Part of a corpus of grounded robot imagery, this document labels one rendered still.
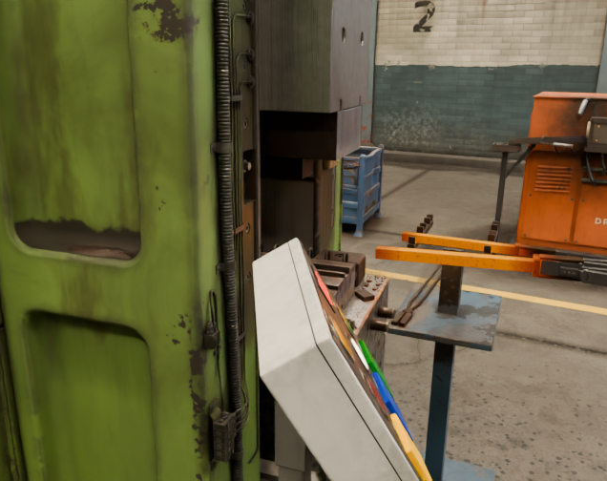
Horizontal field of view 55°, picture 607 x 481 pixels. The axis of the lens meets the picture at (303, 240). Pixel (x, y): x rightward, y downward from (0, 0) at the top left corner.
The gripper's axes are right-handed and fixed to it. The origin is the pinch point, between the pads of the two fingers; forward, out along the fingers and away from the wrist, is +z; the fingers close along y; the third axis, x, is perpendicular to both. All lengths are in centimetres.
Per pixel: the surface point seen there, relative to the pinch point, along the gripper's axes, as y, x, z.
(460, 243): 39.9, -9.2, 21.9
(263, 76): -18, 36, 57
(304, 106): -18, 31, 49
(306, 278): -59, 13, 34
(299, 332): -71, 12, 31
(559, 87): 755, 15, -47
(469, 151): 768, -80, 63
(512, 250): 38.9, -9.1, 7.8
